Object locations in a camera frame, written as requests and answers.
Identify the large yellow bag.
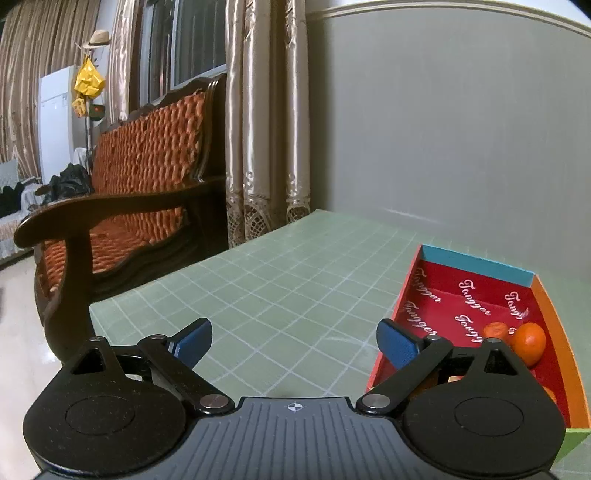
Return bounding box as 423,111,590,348
74,58,106,97

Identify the coat rack pole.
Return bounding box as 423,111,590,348
76,44,109,155

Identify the white covered couch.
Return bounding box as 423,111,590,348
0,157,52,260

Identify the colourful cardboard box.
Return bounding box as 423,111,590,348
365,244,591,468

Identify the wooden sofa with orange cushion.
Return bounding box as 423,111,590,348
14,73,230,365

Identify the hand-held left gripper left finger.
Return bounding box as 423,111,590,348
46,318,234,416

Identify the green grid tablecloth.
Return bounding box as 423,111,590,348
88,209,591,398

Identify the black bag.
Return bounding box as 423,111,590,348
48,162,95,202

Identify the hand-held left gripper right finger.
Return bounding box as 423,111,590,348
355,318,541,416

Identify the beige satin curtain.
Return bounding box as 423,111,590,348
224,0,310,253

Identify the window frame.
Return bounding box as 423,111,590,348
139,0,229,95

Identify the brown pleated curtain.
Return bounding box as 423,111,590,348
0,0,153,181

